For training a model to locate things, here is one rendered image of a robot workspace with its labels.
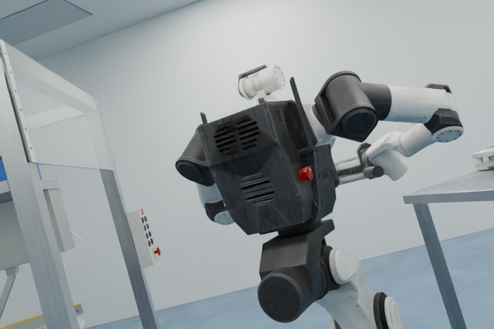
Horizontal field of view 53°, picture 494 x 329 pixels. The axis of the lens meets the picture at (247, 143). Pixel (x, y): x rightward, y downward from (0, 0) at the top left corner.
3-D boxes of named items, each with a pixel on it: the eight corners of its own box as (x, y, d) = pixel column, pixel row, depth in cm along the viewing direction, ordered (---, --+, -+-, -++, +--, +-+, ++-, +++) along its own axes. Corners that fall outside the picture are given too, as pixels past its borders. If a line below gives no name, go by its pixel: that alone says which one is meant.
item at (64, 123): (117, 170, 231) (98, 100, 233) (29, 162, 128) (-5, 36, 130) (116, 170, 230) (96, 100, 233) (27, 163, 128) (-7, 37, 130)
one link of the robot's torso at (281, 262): (312, 321, 107) (289, 241, 108) (262, 327, 113) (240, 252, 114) (351, 280, 132) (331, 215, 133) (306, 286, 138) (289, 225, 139)
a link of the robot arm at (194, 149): (211, 191, 143) (205, 161, 133) (184, 183, 146) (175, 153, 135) (227, 161, 150) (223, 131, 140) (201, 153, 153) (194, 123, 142)
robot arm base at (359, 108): (392, 125, 116) (363, 100, 110) (348, 156, 121) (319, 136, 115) (371, 86, 127) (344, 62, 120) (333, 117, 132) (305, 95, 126)
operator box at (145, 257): (159, 258, 239) (144, 206, 241) (154, 265, 222) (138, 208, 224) (146, 263, 239) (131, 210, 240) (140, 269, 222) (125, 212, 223)
